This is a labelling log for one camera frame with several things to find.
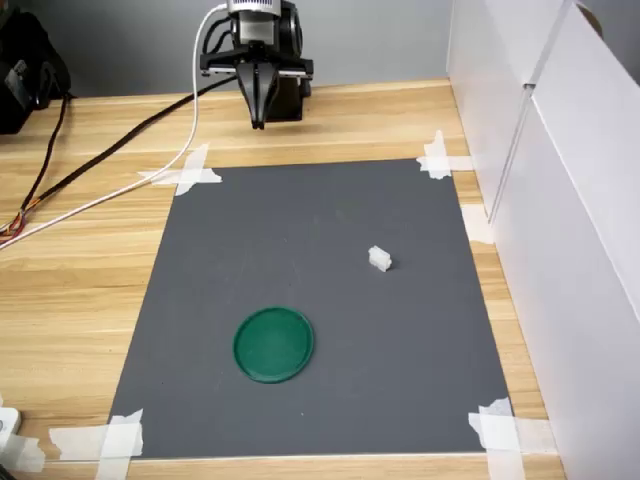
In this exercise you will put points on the small white plastic terminal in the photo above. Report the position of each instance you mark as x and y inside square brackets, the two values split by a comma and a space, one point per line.
[380, 260]

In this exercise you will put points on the round green lid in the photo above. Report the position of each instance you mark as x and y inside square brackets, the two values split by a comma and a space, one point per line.
[274, 345]

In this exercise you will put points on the white tape piece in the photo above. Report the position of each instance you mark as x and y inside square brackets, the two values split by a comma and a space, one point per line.
[477, 225]
[117, 440]
[440, 162]
[500, 435]
[192, 170]
[27, 452]

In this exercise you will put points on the dark grey mat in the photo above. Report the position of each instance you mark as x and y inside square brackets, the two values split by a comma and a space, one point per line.
[325, 225]

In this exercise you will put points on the white partition panel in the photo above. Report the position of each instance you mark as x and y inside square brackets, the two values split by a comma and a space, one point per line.
[585, 250]
[490, 75]

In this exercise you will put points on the black bag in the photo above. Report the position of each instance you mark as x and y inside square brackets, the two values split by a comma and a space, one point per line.
[25, 35]

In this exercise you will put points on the small white bracket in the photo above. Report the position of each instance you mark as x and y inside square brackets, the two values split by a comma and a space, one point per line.
[7, 425]

